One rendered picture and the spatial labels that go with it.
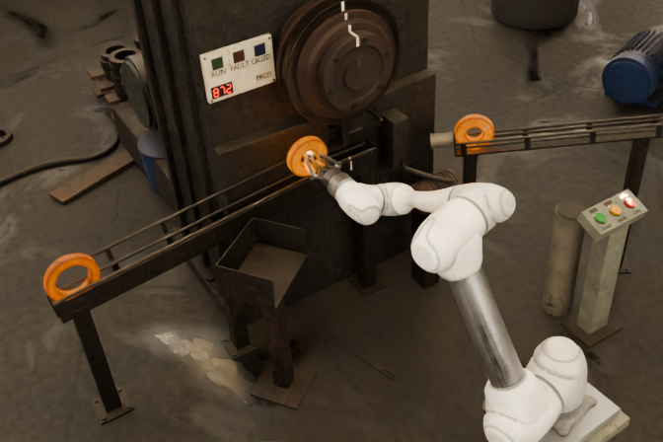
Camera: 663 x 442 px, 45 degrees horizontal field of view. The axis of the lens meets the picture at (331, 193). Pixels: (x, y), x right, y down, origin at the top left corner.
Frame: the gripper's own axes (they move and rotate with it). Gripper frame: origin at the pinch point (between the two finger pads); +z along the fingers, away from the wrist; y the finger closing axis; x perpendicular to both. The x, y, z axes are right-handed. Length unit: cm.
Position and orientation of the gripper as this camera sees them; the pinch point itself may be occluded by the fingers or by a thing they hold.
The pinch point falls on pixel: (307, 152)
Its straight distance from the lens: 288.5
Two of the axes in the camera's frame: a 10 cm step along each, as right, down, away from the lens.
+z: -5.3, -5.3, 6.6
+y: 8.5, -3.6, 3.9
